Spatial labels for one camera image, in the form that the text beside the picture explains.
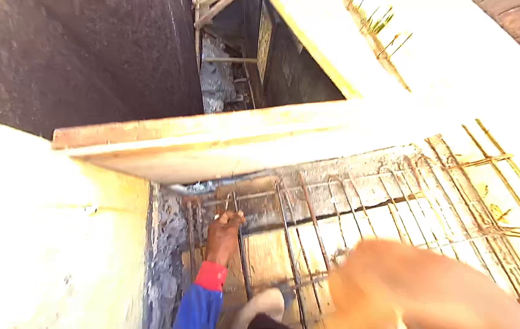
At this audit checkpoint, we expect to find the person's left hand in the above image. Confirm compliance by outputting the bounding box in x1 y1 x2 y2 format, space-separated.
206 209 246 267

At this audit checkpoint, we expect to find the person's right hand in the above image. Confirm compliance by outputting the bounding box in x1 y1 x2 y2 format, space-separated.
324 239 520 329

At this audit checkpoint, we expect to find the person's left forearm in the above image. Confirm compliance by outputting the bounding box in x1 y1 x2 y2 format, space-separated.
173 260 229 329

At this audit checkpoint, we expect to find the plywood base sheet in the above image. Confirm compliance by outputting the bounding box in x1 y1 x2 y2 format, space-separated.
242 196 507 329

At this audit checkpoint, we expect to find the rusty steel rebar cage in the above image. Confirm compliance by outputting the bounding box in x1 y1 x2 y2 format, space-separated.
182 133 520 329

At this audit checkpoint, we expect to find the long wooden formwork board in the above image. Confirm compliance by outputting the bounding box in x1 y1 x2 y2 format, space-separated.
52 99 418 185

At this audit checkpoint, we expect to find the heap of grey rubble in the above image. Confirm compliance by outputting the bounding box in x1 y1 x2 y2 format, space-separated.
201 34 238 114

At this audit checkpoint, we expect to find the thin wooden crossbar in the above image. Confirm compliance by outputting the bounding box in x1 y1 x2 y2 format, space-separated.
203 57 258 64

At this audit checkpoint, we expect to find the pale plywood formwork sheet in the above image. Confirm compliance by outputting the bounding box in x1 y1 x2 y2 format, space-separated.
0 112 152 329

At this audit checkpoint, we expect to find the narrow speckled wooden board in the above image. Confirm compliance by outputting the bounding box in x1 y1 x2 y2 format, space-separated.
257 4 273 84

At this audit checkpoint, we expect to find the yellowish wooden beam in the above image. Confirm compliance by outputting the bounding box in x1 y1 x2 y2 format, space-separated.
269 0 363 100

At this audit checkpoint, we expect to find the dark brown formwork panel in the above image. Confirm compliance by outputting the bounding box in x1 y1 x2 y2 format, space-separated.
0 0 204 140

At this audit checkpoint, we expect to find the bundle of protruding rebar ends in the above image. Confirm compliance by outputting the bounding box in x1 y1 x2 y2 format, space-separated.
345 0 413 93

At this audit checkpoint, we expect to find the yellowish rebar grid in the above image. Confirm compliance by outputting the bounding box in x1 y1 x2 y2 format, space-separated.
447 119 520 311

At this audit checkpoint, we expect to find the wooden scaffold frame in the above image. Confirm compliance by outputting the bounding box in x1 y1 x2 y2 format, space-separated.
192 0 235 69

